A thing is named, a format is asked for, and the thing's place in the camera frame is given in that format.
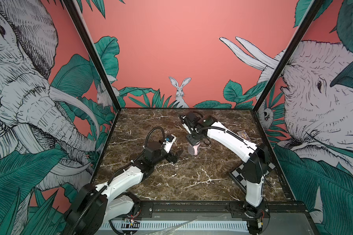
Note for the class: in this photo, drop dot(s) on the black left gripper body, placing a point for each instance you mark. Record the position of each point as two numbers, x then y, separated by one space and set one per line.
168 156

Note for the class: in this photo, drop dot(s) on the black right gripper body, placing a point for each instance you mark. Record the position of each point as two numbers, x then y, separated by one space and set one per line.
192 138

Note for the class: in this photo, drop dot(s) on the clear baby bottle body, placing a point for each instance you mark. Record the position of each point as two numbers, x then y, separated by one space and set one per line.
192 151

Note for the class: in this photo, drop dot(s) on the pink dome bottle cap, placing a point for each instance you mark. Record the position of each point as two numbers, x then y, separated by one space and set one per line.
196 146

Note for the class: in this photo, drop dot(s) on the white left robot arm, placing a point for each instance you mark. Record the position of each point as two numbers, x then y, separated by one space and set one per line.
95 205

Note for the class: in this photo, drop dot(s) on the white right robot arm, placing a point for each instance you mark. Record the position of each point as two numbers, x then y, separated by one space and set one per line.
255 159

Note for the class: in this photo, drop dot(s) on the purple playing card box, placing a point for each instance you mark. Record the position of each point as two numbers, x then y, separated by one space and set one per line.
244 135

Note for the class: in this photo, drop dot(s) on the folding chess board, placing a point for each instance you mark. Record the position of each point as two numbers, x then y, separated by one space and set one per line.
237 176

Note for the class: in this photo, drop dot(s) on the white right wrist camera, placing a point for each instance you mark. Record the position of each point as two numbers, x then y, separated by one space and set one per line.
184 123

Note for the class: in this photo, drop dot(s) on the black enclosure frame post left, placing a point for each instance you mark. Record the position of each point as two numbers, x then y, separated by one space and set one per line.
76 16

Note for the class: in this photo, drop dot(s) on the black enclosure frame post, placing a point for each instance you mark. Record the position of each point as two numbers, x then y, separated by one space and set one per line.
307 19
76 16

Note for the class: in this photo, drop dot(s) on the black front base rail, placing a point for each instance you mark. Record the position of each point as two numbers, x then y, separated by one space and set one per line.
150 209

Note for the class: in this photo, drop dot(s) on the black enclosure frame post right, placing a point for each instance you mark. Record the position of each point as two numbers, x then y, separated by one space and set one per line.
307 19

